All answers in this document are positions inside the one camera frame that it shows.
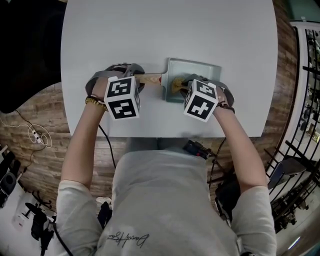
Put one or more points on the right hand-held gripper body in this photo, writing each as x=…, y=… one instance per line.
x=201, y=102

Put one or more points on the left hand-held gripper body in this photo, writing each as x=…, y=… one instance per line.
x=122, y=100

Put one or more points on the yellow sponge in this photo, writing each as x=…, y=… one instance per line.
x=177, y=85

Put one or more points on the person's left forearm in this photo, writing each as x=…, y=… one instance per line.
x=82, y=147

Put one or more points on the person's right forearm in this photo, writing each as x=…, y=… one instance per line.
x=240, y=150

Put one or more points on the person's right hand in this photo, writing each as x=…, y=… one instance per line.
x=220, y=96

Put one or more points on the person's left hand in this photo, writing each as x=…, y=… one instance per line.
x=100, y=88

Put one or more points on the black waist battery pack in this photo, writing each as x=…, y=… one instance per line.
x=197, y=149

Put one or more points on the black swivel chair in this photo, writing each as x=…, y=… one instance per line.
x=227, y=195

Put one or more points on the person's left shoe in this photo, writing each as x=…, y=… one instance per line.
x=103, y=200

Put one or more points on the black metal display rack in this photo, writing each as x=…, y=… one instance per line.
x=307, y=100

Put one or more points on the black office chair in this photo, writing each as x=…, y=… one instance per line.
x=27, y=50

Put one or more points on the person's grey t-shirt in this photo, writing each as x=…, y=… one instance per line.
x=165, y=205

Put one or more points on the blue folding chair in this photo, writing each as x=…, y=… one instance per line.
x=287, y=170

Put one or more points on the black round speaker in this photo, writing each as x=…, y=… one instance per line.
x=8, y=182

